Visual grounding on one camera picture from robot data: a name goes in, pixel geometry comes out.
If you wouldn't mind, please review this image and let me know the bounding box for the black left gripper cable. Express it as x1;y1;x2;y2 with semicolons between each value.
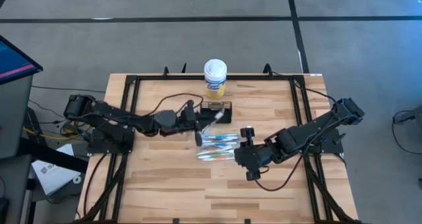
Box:
144;92;204;118

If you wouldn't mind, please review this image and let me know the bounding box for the gray cabinet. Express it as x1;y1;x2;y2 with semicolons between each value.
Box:
0;74;34;159

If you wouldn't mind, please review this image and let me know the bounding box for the yellow cable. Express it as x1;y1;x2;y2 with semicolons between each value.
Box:
22;120;92;141

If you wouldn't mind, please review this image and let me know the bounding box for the black desk beam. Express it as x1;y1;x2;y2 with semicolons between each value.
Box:
18;137;89;174

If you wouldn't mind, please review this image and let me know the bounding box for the white printed booklet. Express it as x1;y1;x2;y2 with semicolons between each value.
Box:
31;144;82;196

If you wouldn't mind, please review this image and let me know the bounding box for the green white toothbrush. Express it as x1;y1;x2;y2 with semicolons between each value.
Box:
197;154;235;162

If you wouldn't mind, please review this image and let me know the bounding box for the orange white toothbrush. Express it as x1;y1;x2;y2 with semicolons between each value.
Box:
196;150;235;157

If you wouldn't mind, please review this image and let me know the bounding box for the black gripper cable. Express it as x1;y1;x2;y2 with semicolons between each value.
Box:
144;92;204;118
253;153;306;192

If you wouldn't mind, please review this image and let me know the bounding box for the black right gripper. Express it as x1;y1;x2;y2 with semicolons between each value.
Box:
233;126;274;182

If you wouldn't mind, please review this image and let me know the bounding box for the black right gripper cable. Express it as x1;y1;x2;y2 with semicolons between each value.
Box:
253;153;306;192

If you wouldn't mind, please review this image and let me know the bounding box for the Lysol wipes canister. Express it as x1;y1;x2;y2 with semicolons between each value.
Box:
203;58;228;99

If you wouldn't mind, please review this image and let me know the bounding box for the gray furniture leg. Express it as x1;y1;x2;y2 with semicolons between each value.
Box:
394;105;422;125

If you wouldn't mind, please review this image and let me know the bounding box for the black aluminium table frame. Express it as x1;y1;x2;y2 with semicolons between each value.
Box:
76;63;363;224

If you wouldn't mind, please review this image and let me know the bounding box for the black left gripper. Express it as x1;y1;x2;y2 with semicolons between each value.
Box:
177;99;232;148

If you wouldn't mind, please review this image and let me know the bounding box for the tilted blue display screen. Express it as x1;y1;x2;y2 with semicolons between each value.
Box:
0;35;44;86

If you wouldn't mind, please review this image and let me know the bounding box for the black wire basket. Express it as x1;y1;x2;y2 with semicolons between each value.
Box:
199;100;233;125

